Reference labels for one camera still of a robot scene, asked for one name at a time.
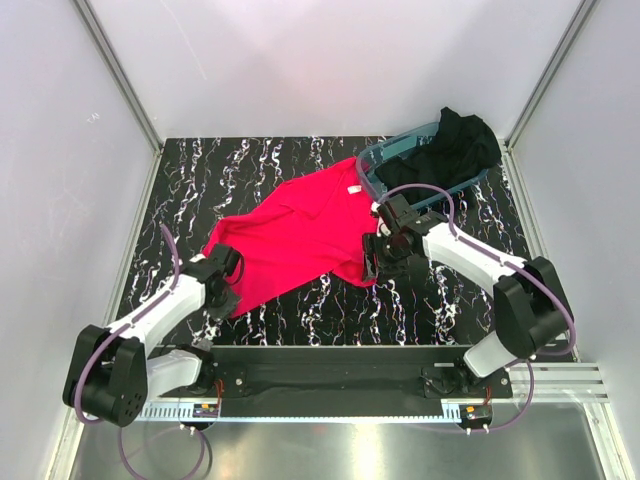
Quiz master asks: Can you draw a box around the pink red t shirt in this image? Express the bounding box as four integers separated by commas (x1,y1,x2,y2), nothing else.
203,157,377,316

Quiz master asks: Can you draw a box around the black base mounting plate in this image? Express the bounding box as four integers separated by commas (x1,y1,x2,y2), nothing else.
168,346,513,421

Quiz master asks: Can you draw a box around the aluminium front rail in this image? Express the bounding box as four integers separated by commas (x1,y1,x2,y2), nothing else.
64,363,610,401

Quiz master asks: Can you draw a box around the black t shirt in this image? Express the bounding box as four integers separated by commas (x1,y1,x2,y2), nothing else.
375,107,501,190

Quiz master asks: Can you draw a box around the teal transparent plastic bin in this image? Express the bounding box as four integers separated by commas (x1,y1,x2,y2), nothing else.
354,121,490,211

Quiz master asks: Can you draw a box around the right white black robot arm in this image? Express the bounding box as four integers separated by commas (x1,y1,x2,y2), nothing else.
363,195,575,398

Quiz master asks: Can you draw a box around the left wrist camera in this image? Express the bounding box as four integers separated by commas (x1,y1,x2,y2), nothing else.
190,244,245,285

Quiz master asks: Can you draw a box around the aluminium frame post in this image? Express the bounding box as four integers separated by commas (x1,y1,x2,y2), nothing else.
505,0,599,149
71,0,164,153

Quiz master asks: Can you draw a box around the left aluminium frame post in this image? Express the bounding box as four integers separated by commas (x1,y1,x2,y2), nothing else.
71,0,164,153

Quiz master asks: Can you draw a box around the white slotted cable duct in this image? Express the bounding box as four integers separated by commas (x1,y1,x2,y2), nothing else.
136,399,467,423

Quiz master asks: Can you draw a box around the right aluminium frame post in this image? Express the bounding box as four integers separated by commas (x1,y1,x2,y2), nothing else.
505,0,599,149

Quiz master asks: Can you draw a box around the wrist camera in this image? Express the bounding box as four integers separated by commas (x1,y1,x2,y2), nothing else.
190,244,245,285
371,195,421,236

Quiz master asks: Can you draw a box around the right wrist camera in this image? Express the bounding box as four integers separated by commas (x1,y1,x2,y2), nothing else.
371,195,421,236

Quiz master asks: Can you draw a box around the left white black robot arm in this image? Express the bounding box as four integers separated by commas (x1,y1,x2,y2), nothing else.
62,244,244,427

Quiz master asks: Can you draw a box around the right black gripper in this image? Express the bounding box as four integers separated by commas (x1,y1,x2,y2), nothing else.
361,232,413,283

